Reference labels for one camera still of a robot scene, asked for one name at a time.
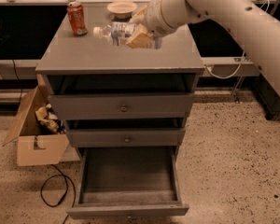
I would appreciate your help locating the open cardboard box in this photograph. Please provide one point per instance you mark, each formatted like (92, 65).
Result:
(34, 147)

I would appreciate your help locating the white ceramic bowl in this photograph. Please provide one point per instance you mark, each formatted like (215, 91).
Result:
(122, 9)

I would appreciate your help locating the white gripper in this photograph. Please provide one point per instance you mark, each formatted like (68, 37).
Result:
(154, 20)

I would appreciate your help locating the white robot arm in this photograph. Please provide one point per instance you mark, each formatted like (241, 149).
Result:
(254, 30)

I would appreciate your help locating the grey drawer cabinet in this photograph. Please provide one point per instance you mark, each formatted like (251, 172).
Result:
(87, 55)

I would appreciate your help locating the crumpled packaging in box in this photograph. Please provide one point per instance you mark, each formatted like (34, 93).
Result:
(48, 119)

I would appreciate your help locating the orange soda can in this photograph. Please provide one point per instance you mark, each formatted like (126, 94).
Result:
(76, 18)

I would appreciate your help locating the grey bottom drawer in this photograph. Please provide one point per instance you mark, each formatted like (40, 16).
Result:
(128, 182)

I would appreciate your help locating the grey top drawer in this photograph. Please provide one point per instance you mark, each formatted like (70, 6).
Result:
(121, 96)

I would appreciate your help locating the grey drawer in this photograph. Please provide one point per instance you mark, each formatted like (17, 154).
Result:
(128, 182)
(121, 96)
(125, 132)

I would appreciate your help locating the clear plastic water bottle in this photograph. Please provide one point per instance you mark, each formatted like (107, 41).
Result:
(116, 33)

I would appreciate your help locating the dark grey side cabinet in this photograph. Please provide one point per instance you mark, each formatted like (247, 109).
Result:
(267, 96)

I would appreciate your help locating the grey middle drawer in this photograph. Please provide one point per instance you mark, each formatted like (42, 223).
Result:
(125, 132)

